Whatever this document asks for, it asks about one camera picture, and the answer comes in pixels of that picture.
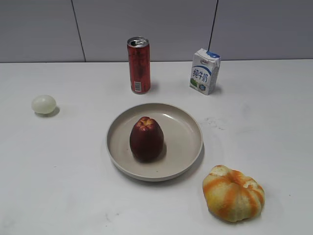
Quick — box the orange yellow pumpkin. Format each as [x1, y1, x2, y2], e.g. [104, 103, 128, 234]
[202, 165, 265, 222]

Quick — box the white blue milk carton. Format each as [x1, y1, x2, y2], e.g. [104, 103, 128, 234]
[190, 48, 221, 95]

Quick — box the red drink can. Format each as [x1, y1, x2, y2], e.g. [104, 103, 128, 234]
[127, 36, 151, 94]

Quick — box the dark red apple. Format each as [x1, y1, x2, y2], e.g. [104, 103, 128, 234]
[130, 117, 164, 162]

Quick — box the white egg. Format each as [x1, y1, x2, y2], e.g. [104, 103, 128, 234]
[31, 95, 56, 115]

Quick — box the beige round plate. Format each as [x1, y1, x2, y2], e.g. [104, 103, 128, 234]
[102, 103, 203, 182]

